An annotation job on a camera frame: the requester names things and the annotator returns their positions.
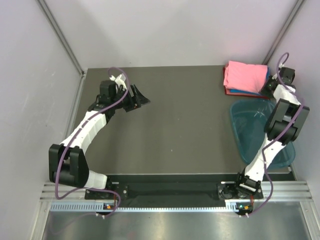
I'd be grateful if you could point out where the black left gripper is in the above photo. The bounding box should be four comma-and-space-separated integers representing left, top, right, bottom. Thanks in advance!
111, 83, 150, 112

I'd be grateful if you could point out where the pink t-shirt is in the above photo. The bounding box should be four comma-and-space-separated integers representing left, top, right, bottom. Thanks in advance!
223, 60, 269, 94

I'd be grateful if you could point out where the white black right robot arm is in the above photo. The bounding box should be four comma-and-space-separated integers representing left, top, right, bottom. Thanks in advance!
233, 63, 310, 198

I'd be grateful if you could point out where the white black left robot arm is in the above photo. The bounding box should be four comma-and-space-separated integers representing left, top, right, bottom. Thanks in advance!
48, 76, 150, 199

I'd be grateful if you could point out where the folded blue t-shirt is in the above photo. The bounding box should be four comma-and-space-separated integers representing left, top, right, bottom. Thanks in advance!
228, 66, 272, 95

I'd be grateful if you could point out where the teal transparent plastic bin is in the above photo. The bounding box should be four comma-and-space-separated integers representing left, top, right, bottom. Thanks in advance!
229, 98, 296, 170

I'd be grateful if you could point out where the folded dark red t-shirt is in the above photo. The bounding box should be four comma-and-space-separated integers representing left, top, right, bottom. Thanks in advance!
222, 65, 273, 100

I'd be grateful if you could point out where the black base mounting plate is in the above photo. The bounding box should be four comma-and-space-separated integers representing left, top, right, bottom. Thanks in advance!
84, 174, 263, 201

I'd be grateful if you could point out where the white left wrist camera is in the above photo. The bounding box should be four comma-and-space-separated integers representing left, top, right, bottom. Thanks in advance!
109, 73, 127, 90

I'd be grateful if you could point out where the aluminium frame rail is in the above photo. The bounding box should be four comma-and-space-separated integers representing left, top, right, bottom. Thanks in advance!
39, 181, 313, 201

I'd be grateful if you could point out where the grey slotted cable duct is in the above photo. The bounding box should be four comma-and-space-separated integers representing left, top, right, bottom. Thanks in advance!
50, 201, 252, 213

